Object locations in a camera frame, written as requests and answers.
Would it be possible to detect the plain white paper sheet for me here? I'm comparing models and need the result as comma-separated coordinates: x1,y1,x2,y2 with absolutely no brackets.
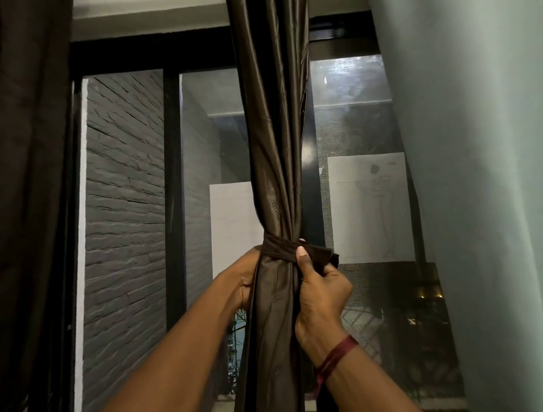
209,181,265,280

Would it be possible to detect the person's left forearm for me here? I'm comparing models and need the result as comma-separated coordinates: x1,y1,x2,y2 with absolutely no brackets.
101,276,251,412

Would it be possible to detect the pale green curtain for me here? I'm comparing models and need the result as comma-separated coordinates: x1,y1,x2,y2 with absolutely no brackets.
368,0,543,412

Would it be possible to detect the person's left hand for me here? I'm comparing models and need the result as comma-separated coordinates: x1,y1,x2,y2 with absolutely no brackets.
212,246,262,315

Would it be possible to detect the person's right hand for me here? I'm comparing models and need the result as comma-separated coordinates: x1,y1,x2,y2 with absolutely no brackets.
294,238,354,368

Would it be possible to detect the red thread bracelet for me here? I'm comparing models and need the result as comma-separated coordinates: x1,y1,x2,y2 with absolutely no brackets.
312,335,360,400

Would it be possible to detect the brown satin curtain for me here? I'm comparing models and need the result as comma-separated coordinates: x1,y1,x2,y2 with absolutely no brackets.
0,0,75,412
226,0,313,412

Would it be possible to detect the white paper sheet with drawing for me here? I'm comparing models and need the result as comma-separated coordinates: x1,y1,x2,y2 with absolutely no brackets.
327,152,416,264

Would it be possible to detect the black window frame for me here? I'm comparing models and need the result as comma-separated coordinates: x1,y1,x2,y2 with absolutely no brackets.
63,10,429,412

